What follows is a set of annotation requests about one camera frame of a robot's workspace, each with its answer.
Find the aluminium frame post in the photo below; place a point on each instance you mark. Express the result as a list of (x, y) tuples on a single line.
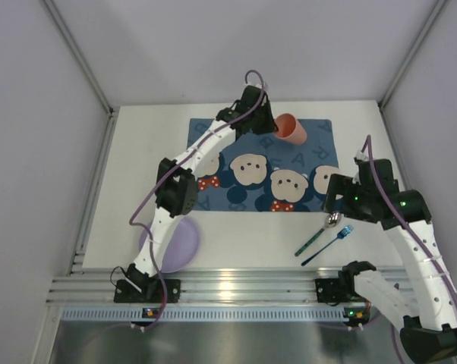
[(81, 61), (437, 10)]

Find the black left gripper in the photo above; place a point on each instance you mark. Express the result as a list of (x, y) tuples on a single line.
[(266, 117)]

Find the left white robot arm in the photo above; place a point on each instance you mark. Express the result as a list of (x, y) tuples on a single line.
[(176, 190)]

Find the orange plastic cup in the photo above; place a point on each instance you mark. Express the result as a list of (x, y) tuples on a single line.
[(290, 129)]

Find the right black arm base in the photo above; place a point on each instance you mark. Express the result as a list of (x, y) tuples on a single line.
[(332, 292)]

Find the aluminium rail frame front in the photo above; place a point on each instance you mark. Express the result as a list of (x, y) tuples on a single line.
[(211, 287)]

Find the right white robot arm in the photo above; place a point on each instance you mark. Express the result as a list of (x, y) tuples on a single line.
[(428, 327)]

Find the perforated cable duct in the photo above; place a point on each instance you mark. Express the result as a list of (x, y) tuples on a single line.
[(218, 314)]

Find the blue bear print placemat cloth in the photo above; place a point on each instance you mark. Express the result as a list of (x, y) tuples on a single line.
[(266, 174)]

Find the right aluminium frame post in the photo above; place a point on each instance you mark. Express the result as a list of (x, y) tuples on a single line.
[(437, 10)]

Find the purple plastic plate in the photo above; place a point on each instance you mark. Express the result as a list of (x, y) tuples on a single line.
[(182, 248)]

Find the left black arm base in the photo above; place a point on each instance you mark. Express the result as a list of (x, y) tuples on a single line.
[(137, 287)]

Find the silver spoon green handle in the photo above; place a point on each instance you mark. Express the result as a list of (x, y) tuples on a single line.
[(330, 221)]

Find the left aluminium frame post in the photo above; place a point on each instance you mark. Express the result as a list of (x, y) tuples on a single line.
[(81, 61)]

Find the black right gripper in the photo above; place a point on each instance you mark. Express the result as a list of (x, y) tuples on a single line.
[(335, 192)]

